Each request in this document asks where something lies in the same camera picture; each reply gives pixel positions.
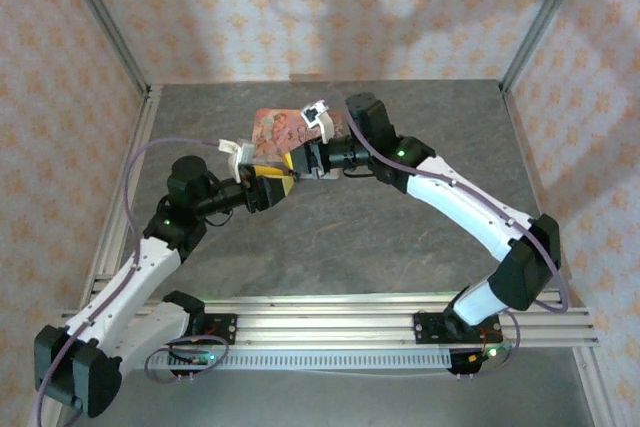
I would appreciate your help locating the illustrated pink book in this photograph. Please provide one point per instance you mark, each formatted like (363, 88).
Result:
(272, 132)

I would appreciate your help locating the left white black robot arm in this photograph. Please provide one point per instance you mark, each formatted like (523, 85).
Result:
(120, 292)

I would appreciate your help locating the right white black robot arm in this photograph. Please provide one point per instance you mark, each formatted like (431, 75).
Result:
(465, 207)

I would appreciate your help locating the small circuit board green light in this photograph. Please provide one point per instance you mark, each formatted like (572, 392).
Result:
(492, 352)
(201, 358)

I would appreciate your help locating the aluminium table side rail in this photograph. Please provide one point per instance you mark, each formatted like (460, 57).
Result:
(137, 137)
(531, 172)

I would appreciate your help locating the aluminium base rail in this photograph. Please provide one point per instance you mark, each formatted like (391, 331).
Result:
(325, 317)

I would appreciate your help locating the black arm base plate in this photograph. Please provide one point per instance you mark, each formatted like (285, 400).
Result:
(429, 327)
(226, 329)

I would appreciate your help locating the aluminium frame post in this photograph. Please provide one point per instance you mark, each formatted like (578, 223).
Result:
(549, 12)
(102, 12)

